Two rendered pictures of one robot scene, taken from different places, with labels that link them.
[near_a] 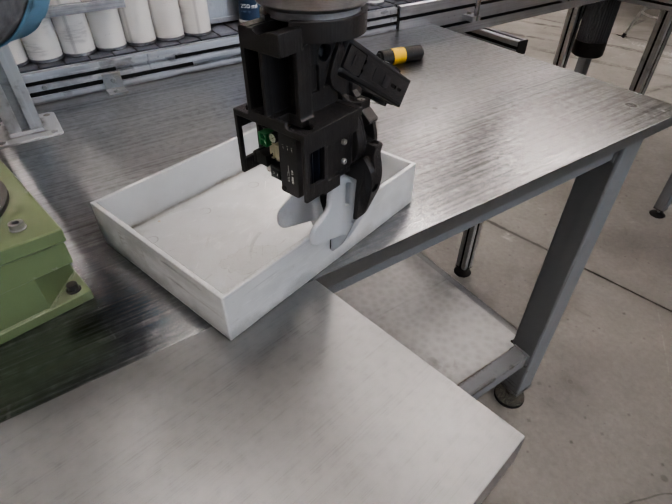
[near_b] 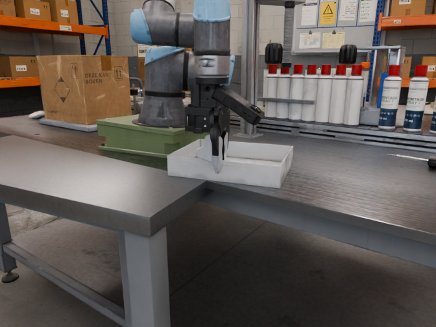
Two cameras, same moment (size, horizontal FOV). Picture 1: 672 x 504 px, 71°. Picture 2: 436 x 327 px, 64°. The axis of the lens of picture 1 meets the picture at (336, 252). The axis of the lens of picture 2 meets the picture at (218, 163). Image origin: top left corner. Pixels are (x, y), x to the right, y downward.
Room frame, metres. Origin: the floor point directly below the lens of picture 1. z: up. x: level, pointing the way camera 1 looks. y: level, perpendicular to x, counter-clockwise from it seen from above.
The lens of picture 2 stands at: (0.08, -0.70, 1.09)
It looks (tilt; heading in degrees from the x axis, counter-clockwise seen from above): 16 degrees down; 69
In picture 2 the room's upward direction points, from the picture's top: straight up
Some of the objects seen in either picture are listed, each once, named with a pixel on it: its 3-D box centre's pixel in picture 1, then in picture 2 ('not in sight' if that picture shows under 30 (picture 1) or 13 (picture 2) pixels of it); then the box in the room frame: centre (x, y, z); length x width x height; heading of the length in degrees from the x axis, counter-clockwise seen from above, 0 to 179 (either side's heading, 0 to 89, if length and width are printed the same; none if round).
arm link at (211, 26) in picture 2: not in sight; (211, 27); (0.34, 0.02, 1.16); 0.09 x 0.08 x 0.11; 71
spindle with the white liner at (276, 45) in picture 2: not in sight; (272, 76); (0.93, 0.79, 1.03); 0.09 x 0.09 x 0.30
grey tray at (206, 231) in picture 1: (265, 201); (233, 159); (0.42, 0.08, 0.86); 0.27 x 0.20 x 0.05; 140
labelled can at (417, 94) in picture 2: not in sight; (416, 98); (1.05, 0.10, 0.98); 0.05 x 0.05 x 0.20
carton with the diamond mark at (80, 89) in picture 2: not in sight; (85, 87); (0.09, 0.97, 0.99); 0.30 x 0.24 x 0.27; 125
